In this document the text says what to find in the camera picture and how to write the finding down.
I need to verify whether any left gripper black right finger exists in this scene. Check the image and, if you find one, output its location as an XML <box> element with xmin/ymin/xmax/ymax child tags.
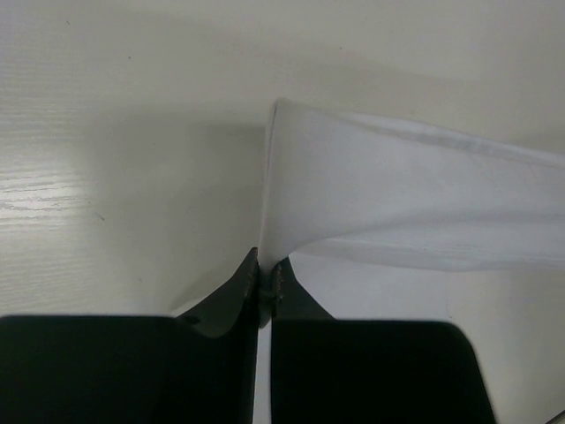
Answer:
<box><xmin>269</xmin><ymin>256</ymin><xmax>498</xmax><ymax>424</ymax></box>

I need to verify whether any white skirt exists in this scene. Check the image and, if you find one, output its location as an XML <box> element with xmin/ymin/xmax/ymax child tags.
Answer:
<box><xmin>258</xmin><ymin>99</ymin><xmax>564</xmax><ymax>271</ymax></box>

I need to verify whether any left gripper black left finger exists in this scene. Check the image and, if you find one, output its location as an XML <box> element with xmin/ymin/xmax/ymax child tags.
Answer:
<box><xmin>1</xmin><ymin>250</ymin><xmax>259</xmax><ymax>423</ymax></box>

